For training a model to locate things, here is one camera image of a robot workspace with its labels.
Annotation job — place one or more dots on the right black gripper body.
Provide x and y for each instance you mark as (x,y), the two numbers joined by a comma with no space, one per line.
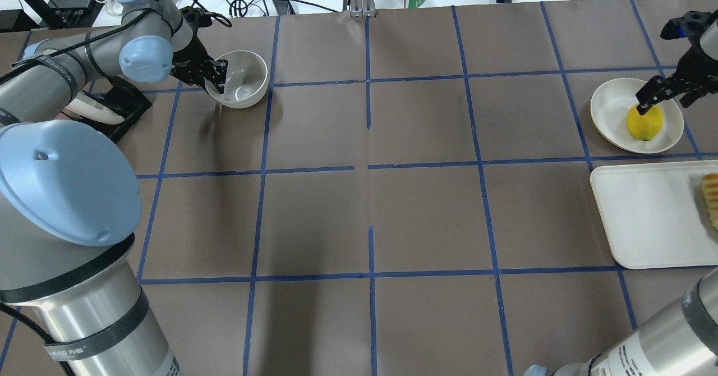
(697,70)

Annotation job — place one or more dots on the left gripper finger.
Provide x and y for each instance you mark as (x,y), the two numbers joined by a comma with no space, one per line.
(191,74)
(216,75)

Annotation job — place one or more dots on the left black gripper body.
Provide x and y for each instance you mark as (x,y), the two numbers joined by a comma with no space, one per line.
(189,56)

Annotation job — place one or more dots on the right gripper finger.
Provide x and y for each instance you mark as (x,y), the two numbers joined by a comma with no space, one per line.
(694,90)
(654,91)

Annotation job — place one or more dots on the white bowl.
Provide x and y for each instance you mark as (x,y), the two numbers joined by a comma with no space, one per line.
(246,80)

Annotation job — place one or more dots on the yellow lemon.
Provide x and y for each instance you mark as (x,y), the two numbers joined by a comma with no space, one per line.
(644,127)

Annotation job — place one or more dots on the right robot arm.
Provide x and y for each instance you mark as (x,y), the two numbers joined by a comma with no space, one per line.
(679,340)

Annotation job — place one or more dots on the cream round plate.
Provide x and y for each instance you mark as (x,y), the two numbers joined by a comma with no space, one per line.
(609,106)

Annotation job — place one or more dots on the black dish rack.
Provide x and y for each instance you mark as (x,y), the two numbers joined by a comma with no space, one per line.
(123,98)

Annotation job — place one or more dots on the sliced yellow bread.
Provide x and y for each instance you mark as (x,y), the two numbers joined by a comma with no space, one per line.
(709,192)

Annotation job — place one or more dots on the cream plate in rack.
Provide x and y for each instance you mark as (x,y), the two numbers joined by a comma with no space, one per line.
(88,107)

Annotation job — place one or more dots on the white rectangular tray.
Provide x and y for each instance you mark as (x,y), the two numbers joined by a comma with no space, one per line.
(654,214)

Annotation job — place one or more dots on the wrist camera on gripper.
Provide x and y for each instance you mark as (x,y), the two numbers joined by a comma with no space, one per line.
(691,25)

